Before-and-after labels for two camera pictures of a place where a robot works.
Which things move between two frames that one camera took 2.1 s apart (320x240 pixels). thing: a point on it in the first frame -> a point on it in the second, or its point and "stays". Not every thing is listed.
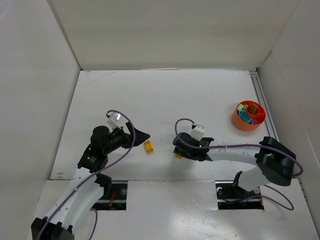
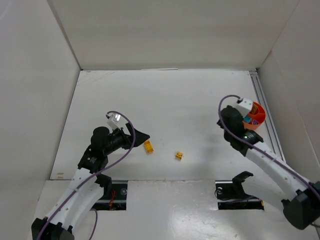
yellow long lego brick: (149, 148) stays
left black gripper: (128, 136) stays
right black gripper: (185, 147) -> (240, 120)
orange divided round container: (248, 115) stays
